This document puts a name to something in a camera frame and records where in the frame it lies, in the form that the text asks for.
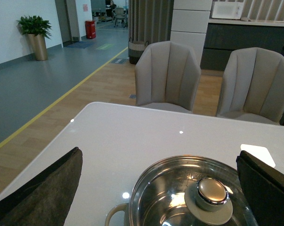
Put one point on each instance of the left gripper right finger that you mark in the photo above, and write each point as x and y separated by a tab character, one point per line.
263	187

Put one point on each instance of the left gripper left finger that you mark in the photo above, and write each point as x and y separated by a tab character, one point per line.
46	199

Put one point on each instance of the glass pot lid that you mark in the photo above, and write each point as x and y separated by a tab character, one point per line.
157	198

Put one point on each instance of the gold plant pot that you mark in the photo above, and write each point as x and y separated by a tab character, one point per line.
39	46

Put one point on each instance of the right beige chair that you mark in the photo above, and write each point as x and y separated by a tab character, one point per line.
252	86

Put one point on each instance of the beige chair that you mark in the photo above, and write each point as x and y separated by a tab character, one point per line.
252	86
167	77

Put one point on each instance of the left beige chair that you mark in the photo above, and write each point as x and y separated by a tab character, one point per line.
167	77

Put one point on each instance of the blue floor mat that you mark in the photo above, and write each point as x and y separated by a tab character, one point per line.
80	44

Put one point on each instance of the dark kitchen counter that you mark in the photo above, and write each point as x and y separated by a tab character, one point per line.
222	39

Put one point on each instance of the green potted plant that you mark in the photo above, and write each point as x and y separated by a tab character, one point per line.
35	25

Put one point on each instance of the woven laundry basket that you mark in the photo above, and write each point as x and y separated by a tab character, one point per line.
136	49

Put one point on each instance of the red bin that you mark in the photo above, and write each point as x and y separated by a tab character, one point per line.
90	29

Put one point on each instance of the white microwave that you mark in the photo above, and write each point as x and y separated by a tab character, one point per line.
227	10

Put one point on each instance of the white pillar cabinet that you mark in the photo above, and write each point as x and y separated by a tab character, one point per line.
189	24

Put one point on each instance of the office chair far away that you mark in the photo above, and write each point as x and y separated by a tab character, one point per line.
119	16

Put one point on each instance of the grey curtain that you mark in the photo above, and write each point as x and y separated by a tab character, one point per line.
150	20

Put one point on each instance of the steel pot with beige handle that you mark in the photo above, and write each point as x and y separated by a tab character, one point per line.
121	207

